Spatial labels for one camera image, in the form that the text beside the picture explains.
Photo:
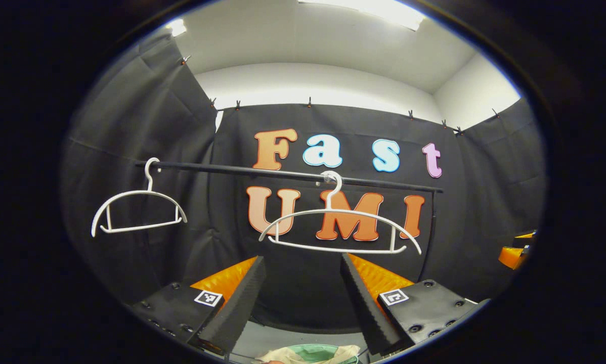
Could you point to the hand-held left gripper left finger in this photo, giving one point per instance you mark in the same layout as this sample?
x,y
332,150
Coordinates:
x,y
240,308

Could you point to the white plastic hanger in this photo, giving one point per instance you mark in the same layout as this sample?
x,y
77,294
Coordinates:
x,y
343,251
141,226

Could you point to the row of black cloth clips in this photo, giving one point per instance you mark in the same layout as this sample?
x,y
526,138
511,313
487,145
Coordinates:
x,y
309,103

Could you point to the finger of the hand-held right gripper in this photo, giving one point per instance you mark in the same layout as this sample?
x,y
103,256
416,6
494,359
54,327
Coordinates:
x,y
510,257

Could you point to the black clothes rail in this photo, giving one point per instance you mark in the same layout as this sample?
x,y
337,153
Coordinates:
x,y
232,169

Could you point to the black backdrop cloth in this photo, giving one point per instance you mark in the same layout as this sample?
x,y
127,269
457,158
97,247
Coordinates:
x,y
485,202

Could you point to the cream shirt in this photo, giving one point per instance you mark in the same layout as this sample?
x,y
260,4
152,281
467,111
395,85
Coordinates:
x,y
275,355

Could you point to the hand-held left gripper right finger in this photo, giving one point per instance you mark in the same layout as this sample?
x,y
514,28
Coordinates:
x,y
363,313

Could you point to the green laundry hamper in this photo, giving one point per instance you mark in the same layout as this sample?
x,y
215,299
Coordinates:
x,y
313,352

